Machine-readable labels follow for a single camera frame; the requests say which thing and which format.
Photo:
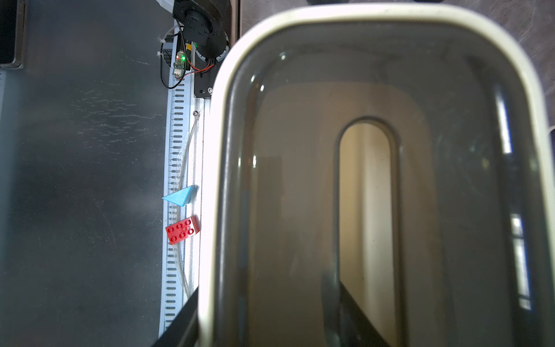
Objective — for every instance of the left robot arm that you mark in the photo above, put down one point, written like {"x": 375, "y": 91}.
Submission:
{"x": 206, "y": 23}

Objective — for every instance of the left circuit board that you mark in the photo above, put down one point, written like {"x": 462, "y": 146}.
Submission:
{"x": 181, "y": 64}

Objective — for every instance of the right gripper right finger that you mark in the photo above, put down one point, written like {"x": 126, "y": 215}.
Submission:
{"x": 355, "y": 327}

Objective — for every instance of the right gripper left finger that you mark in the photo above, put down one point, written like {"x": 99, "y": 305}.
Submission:
{"x": 184, "y": 330}

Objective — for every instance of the cream tissue box angled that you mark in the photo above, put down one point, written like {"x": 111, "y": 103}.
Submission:
{"x": 399, "y": 149}

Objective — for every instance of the blue triangle piece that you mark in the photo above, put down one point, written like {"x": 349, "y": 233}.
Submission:
{"x": 183, "y": 196}

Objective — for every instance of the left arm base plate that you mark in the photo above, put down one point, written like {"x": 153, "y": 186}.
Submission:
{"x": 204, "y": 82}

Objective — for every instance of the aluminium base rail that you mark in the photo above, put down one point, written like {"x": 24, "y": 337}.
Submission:
{"x": 182, "y": 184}

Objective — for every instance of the red block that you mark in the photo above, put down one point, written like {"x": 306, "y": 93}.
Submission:
{"x": 182, "y": 230}

